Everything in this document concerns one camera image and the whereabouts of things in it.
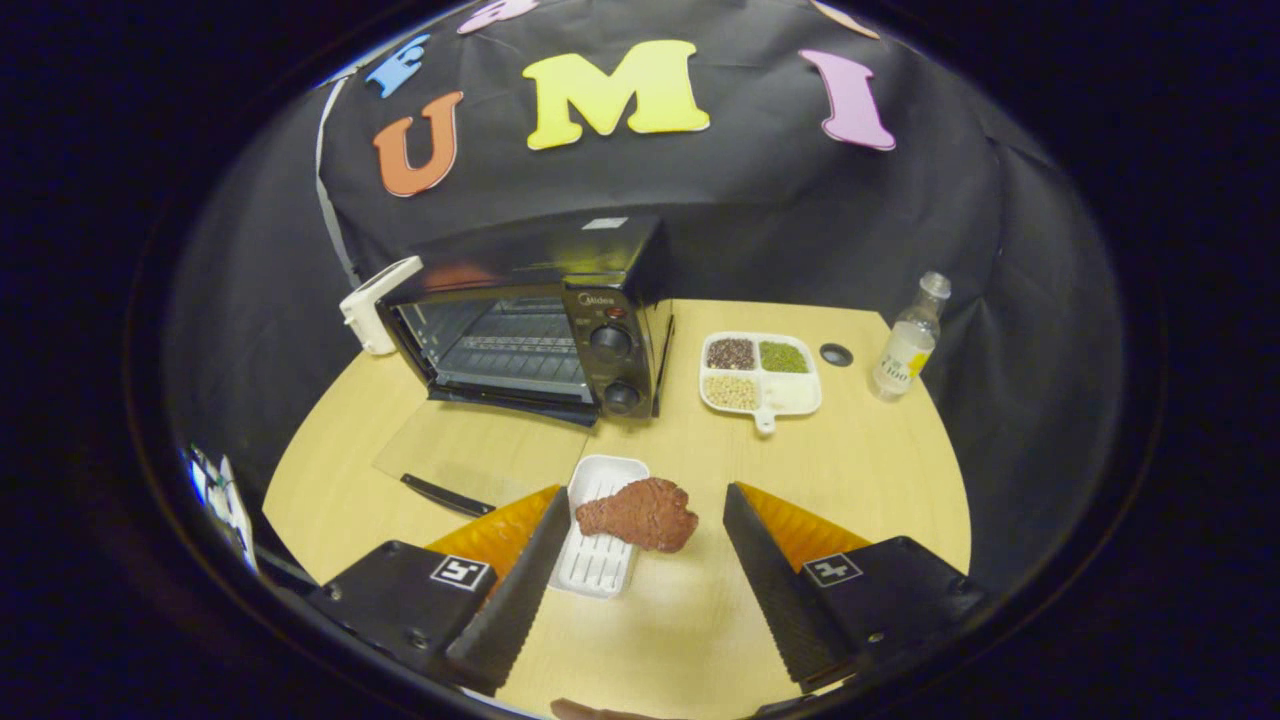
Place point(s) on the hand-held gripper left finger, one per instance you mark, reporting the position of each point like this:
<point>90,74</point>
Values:
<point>520,600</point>

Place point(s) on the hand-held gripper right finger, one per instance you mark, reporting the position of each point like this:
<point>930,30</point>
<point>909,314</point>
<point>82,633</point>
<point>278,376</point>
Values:
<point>775,590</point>

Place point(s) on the white plastic tray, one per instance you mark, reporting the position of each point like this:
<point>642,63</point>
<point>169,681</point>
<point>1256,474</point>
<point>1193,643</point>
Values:
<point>600,570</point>

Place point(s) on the brown meat piece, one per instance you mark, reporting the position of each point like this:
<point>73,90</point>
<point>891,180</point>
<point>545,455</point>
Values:
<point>640,515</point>

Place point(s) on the black toaster oven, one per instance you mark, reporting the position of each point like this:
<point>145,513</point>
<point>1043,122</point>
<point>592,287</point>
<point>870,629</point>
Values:
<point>610,270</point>

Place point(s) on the white toaster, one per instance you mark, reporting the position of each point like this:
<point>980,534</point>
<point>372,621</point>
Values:
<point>370,310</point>

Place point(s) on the white divided plate with beans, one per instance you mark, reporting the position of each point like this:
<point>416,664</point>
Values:
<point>790,392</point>

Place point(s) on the black table grommet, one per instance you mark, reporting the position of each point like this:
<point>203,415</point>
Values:
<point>836,354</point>

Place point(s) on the clear glass bottle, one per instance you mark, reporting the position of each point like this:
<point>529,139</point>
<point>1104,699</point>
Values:
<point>903,350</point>

